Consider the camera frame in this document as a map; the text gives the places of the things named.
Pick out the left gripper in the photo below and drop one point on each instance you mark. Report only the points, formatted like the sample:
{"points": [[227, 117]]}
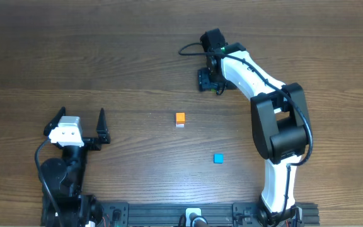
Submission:
{"points": [[94, 143]]}

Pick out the green cube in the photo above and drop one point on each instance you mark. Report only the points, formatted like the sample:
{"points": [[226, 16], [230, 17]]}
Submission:
{"points": [[213, 90]]}

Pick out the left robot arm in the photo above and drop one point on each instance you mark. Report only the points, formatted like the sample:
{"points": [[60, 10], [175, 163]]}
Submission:
{"points": [[54, 173]]}

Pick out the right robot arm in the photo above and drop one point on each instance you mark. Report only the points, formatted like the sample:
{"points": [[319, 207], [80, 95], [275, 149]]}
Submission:
{"points": [[247, 75]]}

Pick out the orange cube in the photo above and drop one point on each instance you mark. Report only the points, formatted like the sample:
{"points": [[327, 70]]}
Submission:
{"points": [[180, 118]]}

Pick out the blue cube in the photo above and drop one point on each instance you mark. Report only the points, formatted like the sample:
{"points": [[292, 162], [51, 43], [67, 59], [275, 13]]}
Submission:
{"points": [[218, 158]]}

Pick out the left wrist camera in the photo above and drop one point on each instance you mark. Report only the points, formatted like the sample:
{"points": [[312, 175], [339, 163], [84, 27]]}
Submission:
{"points": [[66, 132]]}

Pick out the mounting rail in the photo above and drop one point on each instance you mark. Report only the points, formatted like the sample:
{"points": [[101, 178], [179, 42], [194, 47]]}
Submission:
{"points": [[162, 214]]}

